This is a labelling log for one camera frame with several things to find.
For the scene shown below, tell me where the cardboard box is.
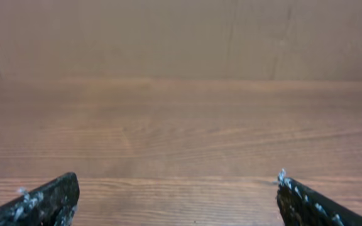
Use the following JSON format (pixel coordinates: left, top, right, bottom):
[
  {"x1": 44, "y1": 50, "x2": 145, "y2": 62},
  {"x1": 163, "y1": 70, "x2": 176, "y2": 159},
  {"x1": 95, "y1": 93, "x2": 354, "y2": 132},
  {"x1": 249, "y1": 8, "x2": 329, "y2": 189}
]
[{"x1": 0, "y1": 0, "x2": 362, "y2": 80}]

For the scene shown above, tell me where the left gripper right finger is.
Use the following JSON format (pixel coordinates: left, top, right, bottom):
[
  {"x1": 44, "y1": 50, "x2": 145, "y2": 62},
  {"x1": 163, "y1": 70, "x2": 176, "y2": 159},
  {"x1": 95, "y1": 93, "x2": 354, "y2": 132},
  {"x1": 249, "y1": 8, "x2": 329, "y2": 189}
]
[{"x1": 276, "y1": 169, "x2": 362, "y2": 226}]

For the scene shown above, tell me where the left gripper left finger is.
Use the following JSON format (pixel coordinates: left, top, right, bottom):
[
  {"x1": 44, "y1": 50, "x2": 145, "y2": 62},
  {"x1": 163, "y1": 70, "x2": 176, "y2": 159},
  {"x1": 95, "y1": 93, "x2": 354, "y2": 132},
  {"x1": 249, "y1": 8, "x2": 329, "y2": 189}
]
[{"x1": 0, "y1": 172, "x2": 80, "y2": 226}]

